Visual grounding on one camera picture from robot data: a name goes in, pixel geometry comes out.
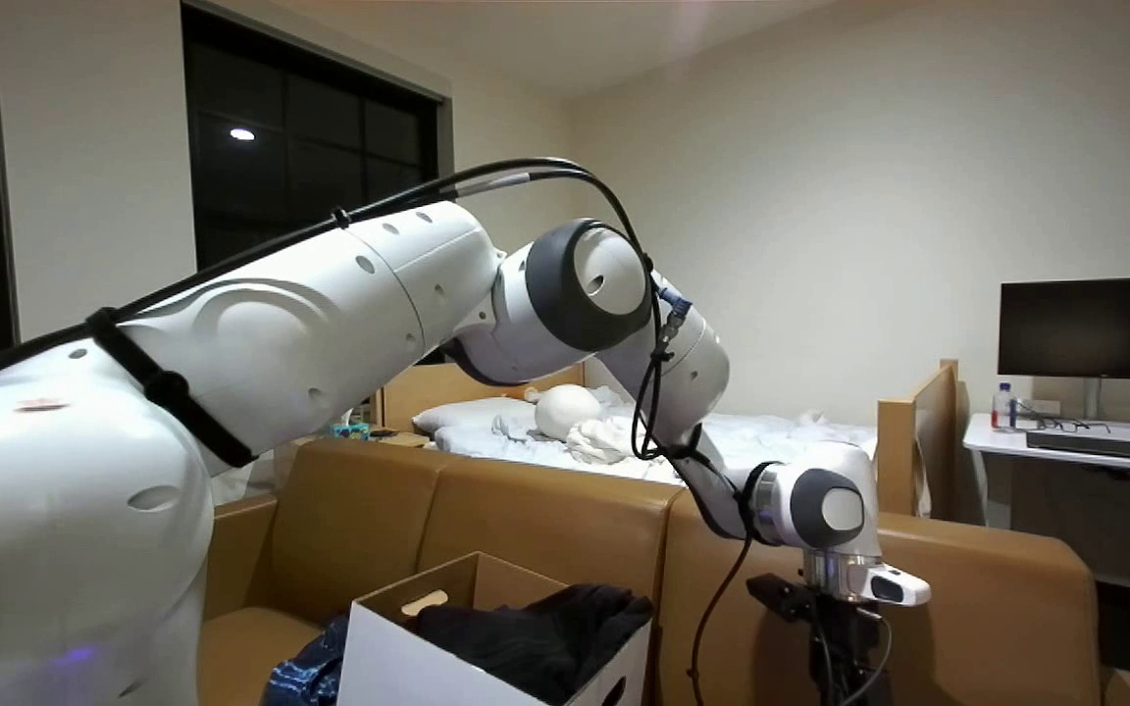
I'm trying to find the crumpled white garment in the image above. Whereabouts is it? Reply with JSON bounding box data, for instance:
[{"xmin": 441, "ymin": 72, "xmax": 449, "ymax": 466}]
[{"xmin": 561, "ymin": 411, "xmax": 654, "ymax": 470}]

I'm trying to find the black cable strap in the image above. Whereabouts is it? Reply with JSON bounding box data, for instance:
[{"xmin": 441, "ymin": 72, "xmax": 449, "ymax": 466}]
[{"xmin": 84, "ymin": 301, "xmax": 263, "ymax": 470}]

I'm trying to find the round white cushion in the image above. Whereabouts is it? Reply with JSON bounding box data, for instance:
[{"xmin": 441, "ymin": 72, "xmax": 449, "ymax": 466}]
[{"xmin": 531, "ymin": 382, "xmax": 613, "ymax": 443}]

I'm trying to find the flat white pillow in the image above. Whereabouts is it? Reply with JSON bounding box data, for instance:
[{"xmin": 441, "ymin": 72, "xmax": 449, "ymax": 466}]
[{"xmin": 408, "ymin": 391, "xmax": 543, "ymax": 443}]

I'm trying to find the black keyboard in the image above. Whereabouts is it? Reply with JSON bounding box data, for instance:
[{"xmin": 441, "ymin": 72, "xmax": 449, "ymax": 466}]
[{"xmin": 1025, "ymin": 429, "xmax": 1130, "ymax": 466}]

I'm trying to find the clear water bottle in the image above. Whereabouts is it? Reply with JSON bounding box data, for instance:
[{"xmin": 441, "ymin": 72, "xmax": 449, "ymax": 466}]
[{"xmin": 988, "ymin": 375, "xmax": 1025, "ymax": 436}]

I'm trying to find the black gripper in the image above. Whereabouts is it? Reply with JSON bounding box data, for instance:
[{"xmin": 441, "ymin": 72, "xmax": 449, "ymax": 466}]
[{"xmin": 802, "ymin": 596, "xmax": 893, "ymax": 706}]

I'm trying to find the white desk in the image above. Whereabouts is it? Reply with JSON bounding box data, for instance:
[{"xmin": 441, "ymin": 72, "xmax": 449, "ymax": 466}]
[{"xmin": 961, "ymin": 407, "xmax": 1130, "ymax": 604}]

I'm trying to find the large dark window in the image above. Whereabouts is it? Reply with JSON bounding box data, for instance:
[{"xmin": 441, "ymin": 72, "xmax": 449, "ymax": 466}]
[{"xmin": 179, "ymin": 0, "xmax": 455, "ymax": 275}]

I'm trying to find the white cardboard storage box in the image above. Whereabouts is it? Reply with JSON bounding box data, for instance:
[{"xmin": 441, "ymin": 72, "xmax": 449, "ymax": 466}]
[{"xmin": 332, "ymin": 544, "xmax": 658, "ymax": 706}]

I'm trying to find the tan leather sofa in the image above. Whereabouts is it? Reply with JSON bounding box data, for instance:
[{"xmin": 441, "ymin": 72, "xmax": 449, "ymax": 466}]
[{"xmin": 196, "ymin": 432, "xmax": 1130, "ymax": 706}]

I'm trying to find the black computer monitor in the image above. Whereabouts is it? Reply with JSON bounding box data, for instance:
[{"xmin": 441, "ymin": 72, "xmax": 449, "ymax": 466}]
[{"xmin": 994, "ymin": 272, "xmax": 1130, "ymax": 424}]

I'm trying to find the black cloth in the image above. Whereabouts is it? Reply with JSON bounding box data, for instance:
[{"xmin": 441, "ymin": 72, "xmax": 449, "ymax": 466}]
[{"xmin": 403, "ymin": 581, "xmax": 658, "ymax": 706}]

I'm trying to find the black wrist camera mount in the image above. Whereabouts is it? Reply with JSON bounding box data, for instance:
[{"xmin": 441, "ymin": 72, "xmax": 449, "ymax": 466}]
[{"xmin": 740, "ymin": 570, "xmax": 844, "ymax": 633}]

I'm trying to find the blue cloth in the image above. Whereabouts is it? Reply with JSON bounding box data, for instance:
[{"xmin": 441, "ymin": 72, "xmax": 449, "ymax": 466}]
[{"xmin": 259, "ymin": 613, "xmax": 357, "ymax": 706}]

